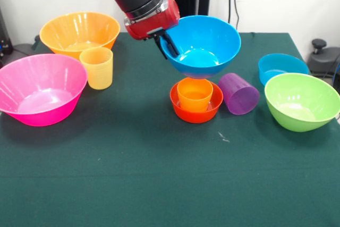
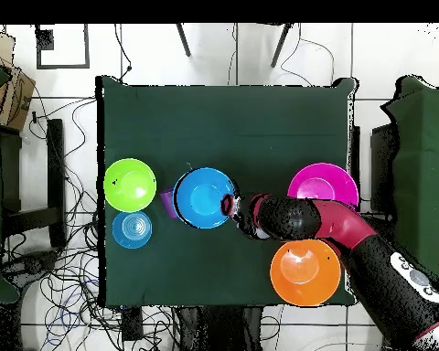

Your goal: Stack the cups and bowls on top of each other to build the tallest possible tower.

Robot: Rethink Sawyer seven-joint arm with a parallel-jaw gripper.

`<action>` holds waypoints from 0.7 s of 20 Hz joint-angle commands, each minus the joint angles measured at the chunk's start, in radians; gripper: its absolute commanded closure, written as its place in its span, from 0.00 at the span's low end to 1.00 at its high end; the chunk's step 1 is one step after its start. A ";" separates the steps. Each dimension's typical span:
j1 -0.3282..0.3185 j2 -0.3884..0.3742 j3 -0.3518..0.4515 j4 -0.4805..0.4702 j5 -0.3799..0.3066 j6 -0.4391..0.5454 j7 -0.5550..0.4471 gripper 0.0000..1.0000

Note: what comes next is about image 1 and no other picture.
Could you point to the large yellow-orange bowl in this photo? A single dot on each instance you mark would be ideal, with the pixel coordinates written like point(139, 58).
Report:
point(79, 30)

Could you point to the pink bowl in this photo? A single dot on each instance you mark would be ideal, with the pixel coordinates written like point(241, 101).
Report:
point(40, 91)

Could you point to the dark grey round base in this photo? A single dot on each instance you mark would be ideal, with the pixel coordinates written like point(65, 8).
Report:
point(22, 47)
point(324, 59)

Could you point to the deep blue bowl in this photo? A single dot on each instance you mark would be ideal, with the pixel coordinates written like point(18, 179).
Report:
point(207, 33)

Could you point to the black electronics box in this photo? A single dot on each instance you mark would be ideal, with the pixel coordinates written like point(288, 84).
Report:
point(5, 38)

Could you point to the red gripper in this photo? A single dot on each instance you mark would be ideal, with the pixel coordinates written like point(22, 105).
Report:
point(154, 23)

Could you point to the lime green bowl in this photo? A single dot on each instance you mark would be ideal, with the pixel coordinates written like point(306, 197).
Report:
point(300, 115)

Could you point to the dark green table cloth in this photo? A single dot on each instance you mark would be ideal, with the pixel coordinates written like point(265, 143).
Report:
point(159, 171)

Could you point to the yellow cup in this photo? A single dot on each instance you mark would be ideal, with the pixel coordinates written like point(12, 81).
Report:
point(97, 72)

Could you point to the small red-orange bowl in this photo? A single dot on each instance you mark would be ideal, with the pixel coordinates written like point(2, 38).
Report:
point(196, 117)

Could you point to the purple cup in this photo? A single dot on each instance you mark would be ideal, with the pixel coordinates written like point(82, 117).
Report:
point(240, 96)

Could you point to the shallow blue bowl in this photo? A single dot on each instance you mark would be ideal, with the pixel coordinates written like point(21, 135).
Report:
point(281, 63)

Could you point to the orange cup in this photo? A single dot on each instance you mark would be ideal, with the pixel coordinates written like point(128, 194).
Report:
point(195, 98)

